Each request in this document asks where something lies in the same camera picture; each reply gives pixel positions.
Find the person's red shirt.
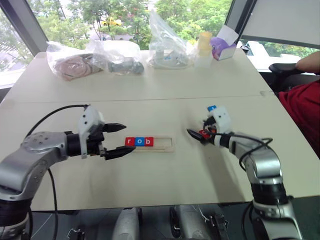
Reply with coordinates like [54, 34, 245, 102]
[277, 80, 320, 161]

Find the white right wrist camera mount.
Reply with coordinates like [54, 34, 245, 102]
[208, 106, 233, 138]

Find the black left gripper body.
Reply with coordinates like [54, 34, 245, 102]
[86, 122, 106, 158]

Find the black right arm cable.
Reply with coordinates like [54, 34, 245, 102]
[217, 133, 274, 172]

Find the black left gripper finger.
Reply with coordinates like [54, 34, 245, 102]
[103, 122, 127, 134]
[100, 146, 137, 161]

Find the yellow cup stack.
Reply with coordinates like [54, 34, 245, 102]
[197, 31, 214, 57]

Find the plastic bag with grey object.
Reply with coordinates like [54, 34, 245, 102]
[86, 39, 145, 76]

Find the plastic bag with beige contents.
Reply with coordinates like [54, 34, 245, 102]
[46, 40, 106, 82]

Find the clear plastic container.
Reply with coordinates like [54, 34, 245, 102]
[193, 48, 214, 70]

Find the long wooden tray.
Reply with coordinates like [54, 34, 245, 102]
[124, 135, 176, 154]

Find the grey rounded robot leg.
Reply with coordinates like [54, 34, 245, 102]
[111, 207, 140, 240]
[171, 204, 211, 240]

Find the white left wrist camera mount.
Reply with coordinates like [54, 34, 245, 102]
[77, 105, 106, 160]

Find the white window blind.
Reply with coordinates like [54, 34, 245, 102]
[239, 0, 320, 50]

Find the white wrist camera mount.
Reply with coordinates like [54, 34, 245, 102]
[77, 105, 106, 160]
[208, 106, 233, 138]

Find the red letter block o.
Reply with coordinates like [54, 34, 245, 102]
[199, 127, 216, 138]

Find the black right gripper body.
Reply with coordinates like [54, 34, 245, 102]
[207, 116, 219, 147]

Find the plastic bag with white items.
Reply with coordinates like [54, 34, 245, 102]
[146, 9, 195, 69]

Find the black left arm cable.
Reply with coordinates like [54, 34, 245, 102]
[24, 104, 90, 214]

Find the black office chair armrest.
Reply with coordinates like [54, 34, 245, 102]
[268, 62, 311, 95]

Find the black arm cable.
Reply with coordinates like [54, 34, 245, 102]
[24, 104, 90, 214]
[217, 133, 274, 172]

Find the purple and white box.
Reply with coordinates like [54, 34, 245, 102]
[209, 24, 240, 62]

